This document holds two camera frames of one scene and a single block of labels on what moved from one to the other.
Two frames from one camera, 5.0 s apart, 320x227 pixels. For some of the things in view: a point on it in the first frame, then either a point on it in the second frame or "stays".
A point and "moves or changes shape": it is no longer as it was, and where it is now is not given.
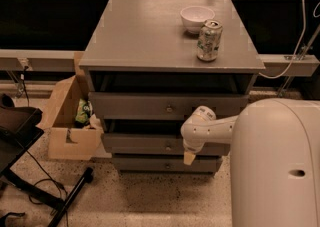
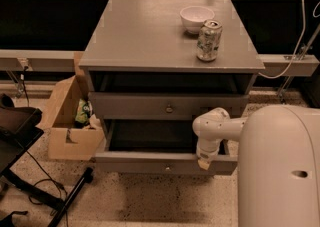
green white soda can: (209, 40) stays
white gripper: (192, 145) → (206, 154)
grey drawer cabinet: (153, 59) stays
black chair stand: (20, 126) stays
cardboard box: (67, 140) stays
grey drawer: (155, 144) moves or changes shape
